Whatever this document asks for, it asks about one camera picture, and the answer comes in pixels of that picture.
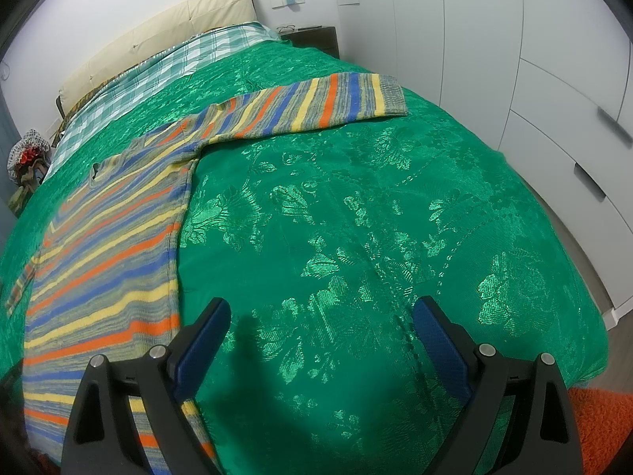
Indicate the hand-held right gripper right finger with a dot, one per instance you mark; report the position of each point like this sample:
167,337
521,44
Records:
440,346

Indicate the orange shaggy rug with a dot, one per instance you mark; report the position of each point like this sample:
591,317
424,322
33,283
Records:
603,425

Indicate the green floral bedspread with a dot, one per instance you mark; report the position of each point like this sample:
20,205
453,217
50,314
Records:
346,208

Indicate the striped knit sweater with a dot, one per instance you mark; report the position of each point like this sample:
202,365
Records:
99,267

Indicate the green checked blanket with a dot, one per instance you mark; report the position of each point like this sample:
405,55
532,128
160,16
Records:
148,79

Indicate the cream padded headboard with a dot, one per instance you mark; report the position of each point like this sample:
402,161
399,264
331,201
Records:
173,24

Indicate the white wardrobe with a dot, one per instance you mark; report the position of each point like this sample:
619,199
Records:
494,34

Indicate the dark wooden nightstand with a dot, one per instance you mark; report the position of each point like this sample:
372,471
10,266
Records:
316,39

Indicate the floral fabric bundle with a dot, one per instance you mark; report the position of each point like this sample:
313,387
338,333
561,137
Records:
29,146

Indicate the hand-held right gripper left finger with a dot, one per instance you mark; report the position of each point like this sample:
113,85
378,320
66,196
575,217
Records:
202,341

